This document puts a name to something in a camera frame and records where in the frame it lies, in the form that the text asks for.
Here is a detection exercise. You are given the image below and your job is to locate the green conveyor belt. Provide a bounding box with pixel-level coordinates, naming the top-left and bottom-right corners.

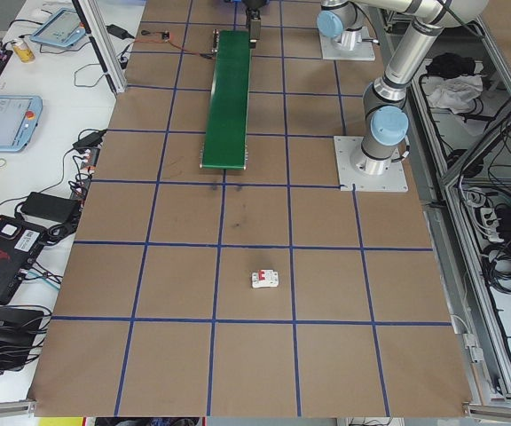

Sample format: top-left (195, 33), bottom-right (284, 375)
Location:
top-left (200, 28), bottom-right (255, 172)

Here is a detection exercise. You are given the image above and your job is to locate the black slim power adapter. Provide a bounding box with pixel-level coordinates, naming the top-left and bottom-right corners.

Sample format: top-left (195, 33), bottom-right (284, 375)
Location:
top-left (106, 23), bottom-right (136, 40)

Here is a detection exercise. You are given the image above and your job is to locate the blue grey teach pendant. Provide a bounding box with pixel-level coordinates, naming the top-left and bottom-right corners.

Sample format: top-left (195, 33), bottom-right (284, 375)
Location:
top-left (30, 7), bottom-right (87, 49)
top-left (0, 94), bottom-right (44, 155)

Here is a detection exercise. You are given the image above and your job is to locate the black crumpled cloth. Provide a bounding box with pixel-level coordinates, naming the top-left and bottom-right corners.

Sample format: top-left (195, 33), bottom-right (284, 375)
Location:
top-left (424, 51), bottom-right (477, 79)

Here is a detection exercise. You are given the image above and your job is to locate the small black power adapter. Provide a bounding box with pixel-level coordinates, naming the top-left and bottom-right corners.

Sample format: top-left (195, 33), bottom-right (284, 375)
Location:
top-left (72, 128), bottom-right (108, 152)

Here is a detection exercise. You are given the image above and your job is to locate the white crumpled cloth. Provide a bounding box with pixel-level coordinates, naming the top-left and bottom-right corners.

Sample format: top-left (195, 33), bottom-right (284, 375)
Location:
top-left (427, 74), bottom-right (488, 117)

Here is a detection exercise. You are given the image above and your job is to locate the power strip with plugs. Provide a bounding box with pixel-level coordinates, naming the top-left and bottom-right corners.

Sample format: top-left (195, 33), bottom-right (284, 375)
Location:
top-left (69, 146), bottom-right (102, 199)

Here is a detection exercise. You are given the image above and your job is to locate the yellow beverage can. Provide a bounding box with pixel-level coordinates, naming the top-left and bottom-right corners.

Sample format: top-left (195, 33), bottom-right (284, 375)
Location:
top-left (10, 37), bottom-right (35, 64)

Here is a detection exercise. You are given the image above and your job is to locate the white red circuit breaker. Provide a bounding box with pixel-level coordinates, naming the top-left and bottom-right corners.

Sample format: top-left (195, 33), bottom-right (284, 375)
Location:
top-left (249, 268), bottom-right (281, 290)

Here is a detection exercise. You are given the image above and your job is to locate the large black power adapter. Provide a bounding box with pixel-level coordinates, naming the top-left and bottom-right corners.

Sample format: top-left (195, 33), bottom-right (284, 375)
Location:
top-left (23, 190), bottom-right (83, 223)

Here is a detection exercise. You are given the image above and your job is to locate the white power strip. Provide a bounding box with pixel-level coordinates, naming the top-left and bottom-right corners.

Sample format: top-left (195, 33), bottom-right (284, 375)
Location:
top-left (476, 207), bottom-right (501, 244)

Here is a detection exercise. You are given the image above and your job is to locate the black electronics box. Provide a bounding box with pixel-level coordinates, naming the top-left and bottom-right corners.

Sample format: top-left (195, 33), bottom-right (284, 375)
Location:
top-left (496, 202), bottom-right (511, 233)

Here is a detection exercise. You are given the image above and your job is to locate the black laptop with label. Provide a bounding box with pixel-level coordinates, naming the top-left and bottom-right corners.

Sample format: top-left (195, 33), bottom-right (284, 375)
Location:
top-left (0, 214), bottom-right (47, 306)

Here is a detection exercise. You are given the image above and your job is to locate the black flat device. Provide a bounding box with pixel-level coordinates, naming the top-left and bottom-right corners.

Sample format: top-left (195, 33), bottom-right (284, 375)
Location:
top-left (0, 304), bottom-right (53, 379)

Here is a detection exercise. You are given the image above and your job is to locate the red black conveyor wire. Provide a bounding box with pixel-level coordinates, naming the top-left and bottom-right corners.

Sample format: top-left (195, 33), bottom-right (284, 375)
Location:
top-left (134, 37), bottom-right (216, 59)

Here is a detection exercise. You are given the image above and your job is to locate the aluminium upright post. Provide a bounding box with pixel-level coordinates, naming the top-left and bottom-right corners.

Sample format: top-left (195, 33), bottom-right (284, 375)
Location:
top-left (71, 0), bottom-right (127, 95)

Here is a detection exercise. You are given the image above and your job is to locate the metal V-shaped frame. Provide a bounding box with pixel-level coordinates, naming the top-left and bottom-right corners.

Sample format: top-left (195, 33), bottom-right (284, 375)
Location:
top-left (370, 0), bottom-right (511, 407)

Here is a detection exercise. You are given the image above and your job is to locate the black cable coil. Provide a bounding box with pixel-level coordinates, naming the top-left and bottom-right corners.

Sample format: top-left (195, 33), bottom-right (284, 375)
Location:
top-left (480, 239), bottom-right (511, 295)

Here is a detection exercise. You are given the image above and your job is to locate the small metal bracket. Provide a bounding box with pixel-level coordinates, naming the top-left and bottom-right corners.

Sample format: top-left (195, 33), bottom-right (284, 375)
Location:
top-left (461, 332), bottom-right (483, 366)

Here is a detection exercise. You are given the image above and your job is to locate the aluminium corner rail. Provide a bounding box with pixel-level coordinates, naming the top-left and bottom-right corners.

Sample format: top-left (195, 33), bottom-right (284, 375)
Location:
top-left (0, 398), bottom-right (38, 419)
top-left (461, 400), bottom-right (511, 421)

